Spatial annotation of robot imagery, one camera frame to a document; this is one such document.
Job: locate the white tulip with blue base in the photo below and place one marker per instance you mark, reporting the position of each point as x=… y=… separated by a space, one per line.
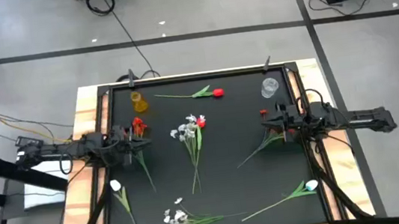
x=311 y=184

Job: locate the clear glass vase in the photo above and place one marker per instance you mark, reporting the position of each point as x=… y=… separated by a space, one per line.
x=269 y=87

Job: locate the white blossom bunch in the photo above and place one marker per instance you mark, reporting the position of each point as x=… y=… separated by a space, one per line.
x=188 y=128
x=179 y=216

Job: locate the red blossom sprig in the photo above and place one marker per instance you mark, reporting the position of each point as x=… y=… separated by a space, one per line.
x=263 y=112

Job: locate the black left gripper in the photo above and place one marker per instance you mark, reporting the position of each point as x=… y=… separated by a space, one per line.
x=120 y=145

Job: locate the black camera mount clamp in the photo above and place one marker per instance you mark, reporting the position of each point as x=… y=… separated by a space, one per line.
x=130 y=78
x=266 y=64

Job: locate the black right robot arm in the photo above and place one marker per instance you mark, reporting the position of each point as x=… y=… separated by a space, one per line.
x=354 y=118

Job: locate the amber glass vase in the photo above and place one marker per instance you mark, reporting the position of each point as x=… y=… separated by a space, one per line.
x=140 y=104

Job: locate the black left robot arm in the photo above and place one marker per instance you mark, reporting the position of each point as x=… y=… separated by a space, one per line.
x=76 y=150

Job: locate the white flat panel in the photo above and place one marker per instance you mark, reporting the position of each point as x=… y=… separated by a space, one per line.
x=43 y=194

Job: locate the black aluminium table frame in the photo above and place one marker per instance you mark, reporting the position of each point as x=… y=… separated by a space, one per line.
x=199 y=76

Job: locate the black power adapter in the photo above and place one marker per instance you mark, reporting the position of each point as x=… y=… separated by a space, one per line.
x=28 y=140

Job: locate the red poppy flower bunch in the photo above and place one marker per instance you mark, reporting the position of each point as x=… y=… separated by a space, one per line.
x=138 y=125

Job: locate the black desk frame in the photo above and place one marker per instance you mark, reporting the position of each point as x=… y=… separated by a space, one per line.
x=22 y=173

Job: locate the red artificial tulip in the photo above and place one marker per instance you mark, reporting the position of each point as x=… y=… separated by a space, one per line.
x=201 y=122
x=218 y=92

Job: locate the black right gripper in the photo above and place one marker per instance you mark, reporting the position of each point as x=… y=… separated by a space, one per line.
x=291 y=120

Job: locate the white artificial tulip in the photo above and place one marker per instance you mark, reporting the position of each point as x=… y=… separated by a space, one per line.
x=115 y=185

